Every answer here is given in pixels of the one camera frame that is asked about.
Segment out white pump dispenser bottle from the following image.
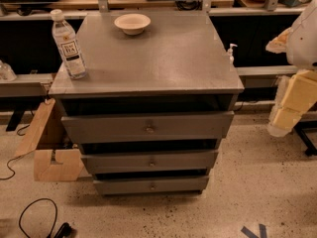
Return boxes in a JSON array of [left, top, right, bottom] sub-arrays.
[[227, 44, 237, 64]]

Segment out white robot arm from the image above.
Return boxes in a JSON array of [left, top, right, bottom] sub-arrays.
[[265, 0, 317, 137]]

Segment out wooden plank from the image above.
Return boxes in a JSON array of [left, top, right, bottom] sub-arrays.
[[15, 99, 55, 157]]

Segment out grey drawer cabinet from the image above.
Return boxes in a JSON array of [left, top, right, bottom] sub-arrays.
[[50, 12, 244, 181]]

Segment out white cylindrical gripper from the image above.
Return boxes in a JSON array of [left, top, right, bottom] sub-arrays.
[[267, 69, 317, 137]]

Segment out grey drawer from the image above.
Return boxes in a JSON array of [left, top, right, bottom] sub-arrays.
[[82, 150, 218, 175], [61, 111, 234, 144], [93, 176, 209, 195]]

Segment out clear tea bottle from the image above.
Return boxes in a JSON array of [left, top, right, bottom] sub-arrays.
[[51, 9, 86, 79]]

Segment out grey top drawer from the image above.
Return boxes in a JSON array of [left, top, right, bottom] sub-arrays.
[[61, 111, 234, 144]]

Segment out grey middle drawer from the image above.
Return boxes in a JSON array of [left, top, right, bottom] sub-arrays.
[[82, 150, 218, 175]]

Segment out white paper bowl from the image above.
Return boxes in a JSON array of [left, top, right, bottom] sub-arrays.
[[114, 14, 151, 36]]

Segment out grey bottom drawer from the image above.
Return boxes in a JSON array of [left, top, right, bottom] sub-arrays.
[[93, 176, 209, 195]]

